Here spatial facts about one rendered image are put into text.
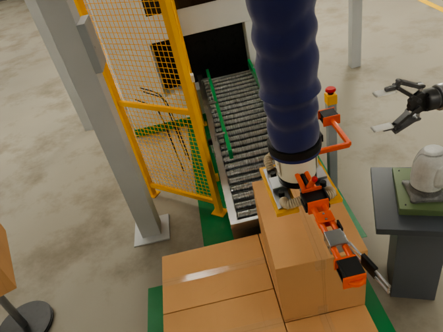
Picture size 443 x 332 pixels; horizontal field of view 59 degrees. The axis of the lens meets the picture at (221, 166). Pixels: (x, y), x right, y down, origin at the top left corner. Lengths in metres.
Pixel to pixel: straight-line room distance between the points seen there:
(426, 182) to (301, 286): 0.82
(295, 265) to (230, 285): 0.57
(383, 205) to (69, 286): 2.36
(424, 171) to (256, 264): 1.00
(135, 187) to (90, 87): 0.84
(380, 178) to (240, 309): 1.08
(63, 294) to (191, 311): 1.42
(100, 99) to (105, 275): 1.39
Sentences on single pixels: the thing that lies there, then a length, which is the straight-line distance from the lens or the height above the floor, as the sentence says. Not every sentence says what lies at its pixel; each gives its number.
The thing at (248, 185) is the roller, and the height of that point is 0.54.
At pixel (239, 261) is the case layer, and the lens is 2.31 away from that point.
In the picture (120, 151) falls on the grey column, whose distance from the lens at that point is 2.87.
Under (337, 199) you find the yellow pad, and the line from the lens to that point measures 1.75.
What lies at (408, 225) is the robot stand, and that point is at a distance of 2.20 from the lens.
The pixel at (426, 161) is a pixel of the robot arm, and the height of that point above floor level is 1.02.
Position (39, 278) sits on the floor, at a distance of 3.60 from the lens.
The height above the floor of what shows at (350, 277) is 1.26.
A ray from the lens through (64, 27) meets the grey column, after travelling 2.55.
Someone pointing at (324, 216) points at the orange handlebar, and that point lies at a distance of 1.50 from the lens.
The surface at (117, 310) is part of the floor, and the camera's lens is 3.06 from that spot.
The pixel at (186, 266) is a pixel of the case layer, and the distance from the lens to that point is 2.37.
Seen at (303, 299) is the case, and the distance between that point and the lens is 1.96.
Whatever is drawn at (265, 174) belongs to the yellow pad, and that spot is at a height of 1.13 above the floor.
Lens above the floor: 2.33
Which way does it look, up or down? 37 degrees down
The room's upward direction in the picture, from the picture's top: 13 degrees counter-clockwise
